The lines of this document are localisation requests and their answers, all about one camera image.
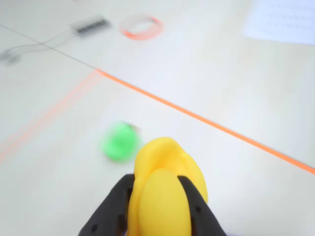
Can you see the orange tape strip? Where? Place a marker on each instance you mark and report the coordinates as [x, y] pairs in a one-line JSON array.
[[204, 120], [49, 113]]

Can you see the green rubber duck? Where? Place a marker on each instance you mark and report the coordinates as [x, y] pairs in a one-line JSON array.
[[119, 145]]

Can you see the yellow rubber duck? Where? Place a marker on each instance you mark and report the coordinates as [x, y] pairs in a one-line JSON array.
[[162, 196]]

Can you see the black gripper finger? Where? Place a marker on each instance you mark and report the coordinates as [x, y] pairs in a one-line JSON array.
[[108, 211], [204, 218]]

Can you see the white printed paper sheet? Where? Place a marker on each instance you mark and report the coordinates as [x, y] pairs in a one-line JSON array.
[[283, 22]]

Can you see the orange tape roll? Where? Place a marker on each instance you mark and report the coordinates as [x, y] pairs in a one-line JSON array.
[[137, 37]]

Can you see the white power strip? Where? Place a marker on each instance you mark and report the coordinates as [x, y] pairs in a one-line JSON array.
[[91, 25]]

